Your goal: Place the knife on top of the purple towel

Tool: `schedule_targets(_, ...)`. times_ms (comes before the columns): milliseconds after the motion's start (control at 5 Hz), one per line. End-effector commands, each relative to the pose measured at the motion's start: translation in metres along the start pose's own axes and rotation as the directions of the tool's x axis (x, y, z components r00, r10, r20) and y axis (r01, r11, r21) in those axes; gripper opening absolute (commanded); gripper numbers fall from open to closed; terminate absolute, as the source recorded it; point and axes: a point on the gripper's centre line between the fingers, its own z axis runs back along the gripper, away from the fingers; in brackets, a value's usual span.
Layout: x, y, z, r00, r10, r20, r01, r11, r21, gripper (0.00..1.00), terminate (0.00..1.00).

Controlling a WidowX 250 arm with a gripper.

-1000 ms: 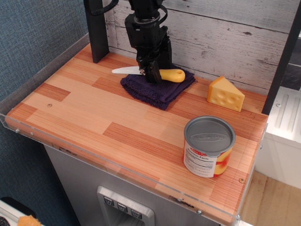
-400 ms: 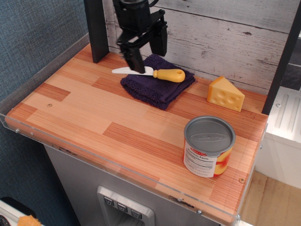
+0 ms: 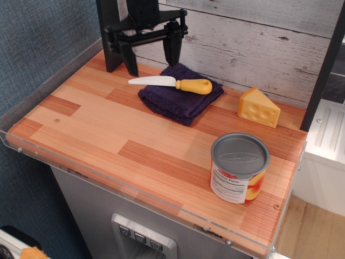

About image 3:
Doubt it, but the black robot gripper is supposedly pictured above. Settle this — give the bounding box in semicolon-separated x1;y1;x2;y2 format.
112;1;188;77

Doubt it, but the white knife yellow handle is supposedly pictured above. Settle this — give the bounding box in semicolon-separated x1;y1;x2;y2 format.
128;76;213;95

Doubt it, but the folded purple towel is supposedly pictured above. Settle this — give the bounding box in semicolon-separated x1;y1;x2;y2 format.
138;80;224;126

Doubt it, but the yellow cheese wedge toy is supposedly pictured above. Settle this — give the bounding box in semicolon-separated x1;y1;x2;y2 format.
237;87;281;128

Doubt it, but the toy tin can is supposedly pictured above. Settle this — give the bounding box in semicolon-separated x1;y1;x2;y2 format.
210;132;270;204

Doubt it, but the clear acrylic edge guard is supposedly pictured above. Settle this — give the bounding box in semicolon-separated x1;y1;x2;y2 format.
2;42;306;258

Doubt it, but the grey toy fridge cabinet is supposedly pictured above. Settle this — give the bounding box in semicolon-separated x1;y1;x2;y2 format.
51;167;250;258

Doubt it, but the white toy sink unit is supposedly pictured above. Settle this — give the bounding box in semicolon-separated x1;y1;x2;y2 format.
292;99;344;216

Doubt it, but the orange object bottom left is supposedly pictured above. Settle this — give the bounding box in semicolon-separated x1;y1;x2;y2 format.
19;247;48;259

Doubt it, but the black left post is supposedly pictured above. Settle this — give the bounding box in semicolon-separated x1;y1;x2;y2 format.
96;0;123;72

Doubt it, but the black post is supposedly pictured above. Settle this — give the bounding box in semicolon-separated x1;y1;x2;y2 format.
300;1;344;132
96;0;123;72

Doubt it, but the black right post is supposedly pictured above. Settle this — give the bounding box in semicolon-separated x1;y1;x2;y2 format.
300;1;344;132

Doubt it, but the white rail bottom left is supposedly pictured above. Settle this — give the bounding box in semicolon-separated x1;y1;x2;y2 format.
0;230;27;258

